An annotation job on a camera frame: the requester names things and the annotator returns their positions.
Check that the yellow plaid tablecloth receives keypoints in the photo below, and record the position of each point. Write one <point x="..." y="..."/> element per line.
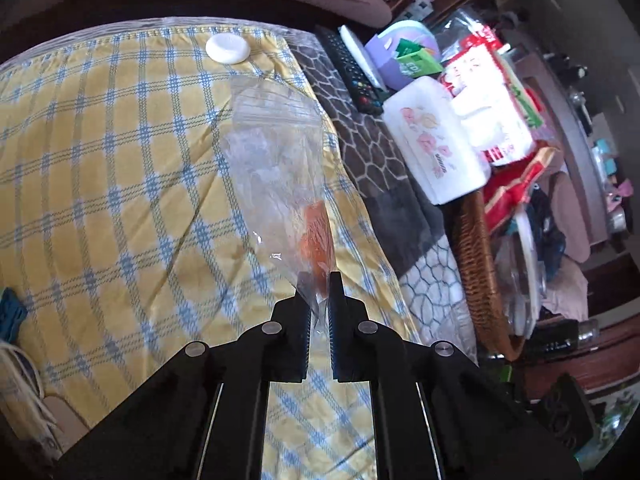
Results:
<point x="125" y="185"/>

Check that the white face mask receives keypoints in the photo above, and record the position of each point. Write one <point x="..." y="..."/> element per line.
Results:
<point x="15" y="375"/>

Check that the white round disc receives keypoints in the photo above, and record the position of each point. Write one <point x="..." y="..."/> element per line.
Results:
<point x="227" y="49"/>

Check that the wicker basket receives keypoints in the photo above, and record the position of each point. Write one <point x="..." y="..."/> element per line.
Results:
<point x="475" y="270"/>

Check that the purple desk organizer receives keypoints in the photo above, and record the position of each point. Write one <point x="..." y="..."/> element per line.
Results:
<point x="385" y="55"/>

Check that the clear zip bag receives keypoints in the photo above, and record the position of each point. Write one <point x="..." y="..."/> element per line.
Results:
<point x="270" y="160"/>

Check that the white plate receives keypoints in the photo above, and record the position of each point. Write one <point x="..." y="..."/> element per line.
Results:
<point x="530" y="270"/>

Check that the white flower print tissue box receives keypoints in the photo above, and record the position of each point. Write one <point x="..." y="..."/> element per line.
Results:
<point x="435" y="145"/>

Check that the orange packet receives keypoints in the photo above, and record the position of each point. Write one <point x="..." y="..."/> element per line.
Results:
<point x="317" y="240"/>

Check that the white remote control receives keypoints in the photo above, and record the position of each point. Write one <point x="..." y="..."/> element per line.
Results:
<point x="360" y="52"/>

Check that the black remote control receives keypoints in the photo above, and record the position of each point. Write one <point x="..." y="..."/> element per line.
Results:
<point x="350" y="70"/>

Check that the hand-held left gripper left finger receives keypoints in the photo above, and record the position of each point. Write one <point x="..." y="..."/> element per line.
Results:
<point x="302" y="320"/>

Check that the grey patterned blanket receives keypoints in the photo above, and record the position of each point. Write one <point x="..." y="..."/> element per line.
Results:
<point x="390" y="210"/>

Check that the green carton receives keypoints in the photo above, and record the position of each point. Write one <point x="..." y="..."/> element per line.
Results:
<point x="420" y="62"/>

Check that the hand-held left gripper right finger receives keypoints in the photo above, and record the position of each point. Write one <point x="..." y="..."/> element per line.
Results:
<point x="336" y="330"/>

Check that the red and white snack bag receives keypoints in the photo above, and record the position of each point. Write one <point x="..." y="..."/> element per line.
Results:
<point x="480" y="65"/>

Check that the pink cloth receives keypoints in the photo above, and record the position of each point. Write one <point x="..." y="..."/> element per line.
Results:
<point x="567" y="290"/>

